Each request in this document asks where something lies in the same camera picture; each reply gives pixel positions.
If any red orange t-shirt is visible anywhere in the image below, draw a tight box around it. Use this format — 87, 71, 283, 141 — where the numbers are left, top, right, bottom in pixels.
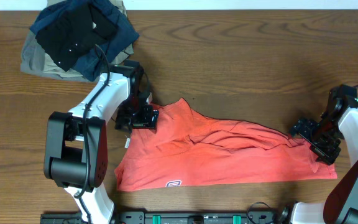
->
115, 99, 337, 192

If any grey khaki folded garment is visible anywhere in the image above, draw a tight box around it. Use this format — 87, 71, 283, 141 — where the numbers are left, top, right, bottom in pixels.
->
21, 0, 134, 82

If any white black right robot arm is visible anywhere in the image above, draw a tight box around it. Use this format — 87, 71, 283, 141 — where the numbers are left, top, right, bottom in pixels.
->
277, 85, 358, 224

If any black folded shirt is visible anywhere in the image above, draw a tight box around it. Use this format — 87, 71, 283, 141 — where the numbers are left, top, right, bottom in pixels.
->
35, 3, 117, 71

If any black mounting rail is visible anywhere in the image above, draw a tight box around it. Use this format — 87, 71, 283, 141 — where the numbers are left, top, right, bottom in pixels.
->
40, 210, 291, 224

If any navy blue folded garment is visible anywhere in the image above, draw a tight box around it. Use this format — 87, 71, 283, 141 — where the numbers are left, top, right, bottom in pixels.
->
30, 0, 139, 81

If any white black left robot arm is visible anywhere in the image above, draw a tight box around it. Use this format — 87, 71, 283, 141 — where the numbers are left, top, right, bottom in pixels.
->
40, 60, 158, 223

